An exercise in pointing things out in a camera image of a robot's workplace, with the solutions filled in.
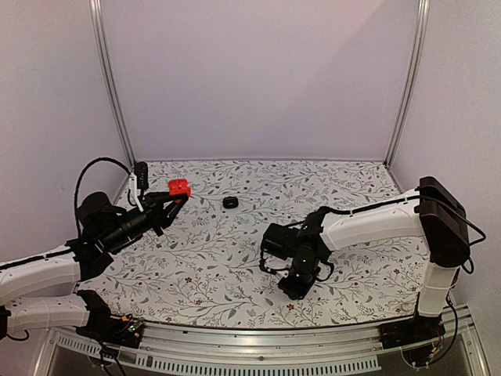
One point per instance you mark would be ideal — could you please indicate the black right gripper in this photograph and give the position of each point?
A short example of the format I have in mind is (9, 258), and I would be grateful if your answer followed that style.
(297, 292)

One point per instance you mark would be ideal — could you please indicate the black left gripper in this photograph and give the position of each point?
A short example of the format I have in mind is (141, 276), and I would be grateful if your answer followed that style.
(153, 208)

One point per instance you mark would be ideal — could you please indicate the red round charging case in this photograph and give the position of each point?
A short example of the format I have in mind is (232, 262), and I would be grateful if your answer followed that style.
(177, 187)

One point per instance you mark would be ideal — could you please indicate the black earbud charging case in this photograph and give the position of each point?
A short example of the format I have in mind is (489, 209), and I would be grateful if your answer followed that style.
(230, 202)

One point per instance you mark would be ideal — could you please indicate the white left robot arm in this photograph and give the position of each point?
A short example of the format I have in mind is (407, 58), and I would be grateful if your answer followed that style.
(107, 229)

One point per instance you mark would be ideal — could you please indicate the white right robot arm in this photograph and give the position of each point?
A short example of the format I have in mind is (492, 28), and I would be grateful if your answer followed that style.
(298, 250)

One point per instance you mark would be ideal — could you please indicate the floral patterned table mat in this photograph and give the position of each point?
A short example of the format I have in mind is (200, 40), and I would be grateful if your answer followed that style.
(204, 270)

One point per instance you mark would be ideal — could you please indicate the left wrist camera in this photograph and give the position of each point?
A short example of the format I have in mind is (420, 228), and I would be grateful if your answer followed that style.
(138, 184)

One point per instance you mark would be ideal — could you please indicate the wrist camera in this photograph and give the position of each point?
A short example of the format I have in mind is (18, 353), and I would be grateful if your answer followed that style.
(280, 241)
(138, 184)

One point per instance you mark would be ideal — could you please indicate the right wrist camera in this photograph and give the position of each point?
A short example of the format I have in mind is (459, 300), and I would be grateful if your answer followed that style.
(280, 241)

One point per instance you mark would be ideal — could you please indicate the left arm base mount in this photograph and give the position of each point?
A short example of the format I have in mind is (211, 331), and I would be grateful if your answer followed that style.
(103, 326)

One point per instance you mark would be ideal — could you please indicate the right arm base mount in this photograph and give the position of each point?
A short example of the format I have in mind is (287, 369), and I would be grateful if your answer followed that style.
(417, 328)

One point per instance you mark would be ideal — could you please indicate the left aluminium frame post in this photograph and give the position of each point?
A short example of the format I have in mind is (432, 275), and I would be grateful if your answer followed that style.
(98, 25)

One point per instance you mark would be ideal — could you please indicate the aluminium frame post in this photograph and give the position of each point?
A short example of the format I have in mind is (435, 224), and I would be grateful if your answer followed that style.
(98, 25)
(417, 47)

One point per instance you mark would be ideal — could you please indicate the right aluminium frame post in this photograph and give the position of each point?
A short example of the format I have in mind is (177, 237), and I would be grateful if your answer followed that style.
(417, 47)

